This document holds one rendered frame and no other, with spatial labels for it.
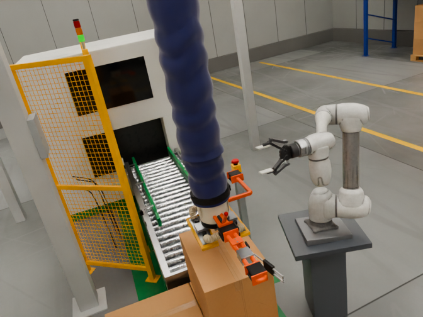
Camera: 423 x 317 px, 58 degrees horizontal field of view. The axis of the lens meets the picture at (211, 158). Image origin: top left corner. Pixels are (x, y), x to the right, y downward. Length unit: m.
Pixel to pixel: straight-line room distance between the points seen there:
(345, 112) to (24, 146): 2.20
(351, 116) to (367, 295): 1.54
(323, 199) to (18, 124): 2.15
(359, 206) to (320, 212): 0.24
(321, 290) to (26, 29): 9.51
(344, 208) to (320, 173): 0.65
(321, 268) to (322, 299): 0.29
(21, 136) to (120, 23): 8.38
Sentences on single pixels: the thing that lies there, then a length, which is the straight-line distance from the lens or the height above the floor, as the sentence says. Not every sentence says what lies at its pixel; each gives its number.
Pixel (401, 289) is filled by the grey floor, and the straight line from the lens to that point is 3.50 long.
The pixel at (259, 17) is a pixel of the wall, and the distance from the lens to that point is 12.65.
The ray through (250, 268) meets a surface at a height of 1.26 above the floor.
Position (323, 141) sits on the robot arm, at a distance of 1.99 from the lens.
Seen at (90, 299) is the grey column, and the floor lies 0.11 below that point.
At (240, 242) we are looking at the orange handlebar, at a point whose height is 1.25.
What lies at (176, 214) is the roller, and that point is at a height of 0.55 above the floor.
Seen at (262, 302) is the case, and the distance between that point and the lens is 2.34.
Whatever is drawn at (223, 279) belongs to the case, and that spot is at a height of 0.94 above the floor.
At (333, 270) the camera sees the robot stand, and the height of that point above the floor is 0.47.
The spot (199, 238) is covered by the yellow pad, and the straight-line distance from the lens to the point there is 2.20.
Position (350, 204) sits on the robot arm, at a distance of 2.63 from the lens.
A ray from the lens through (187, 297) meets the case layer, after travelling 2.73.
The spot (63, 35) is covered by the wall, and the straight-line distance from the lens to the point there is 10.96.
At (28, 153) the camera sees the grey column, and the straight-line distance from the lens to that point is 3.04.
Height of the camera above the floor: 2.40
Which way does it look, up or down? 24 degrees down
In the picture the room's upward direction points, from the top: 11 degrees counter-clockwise
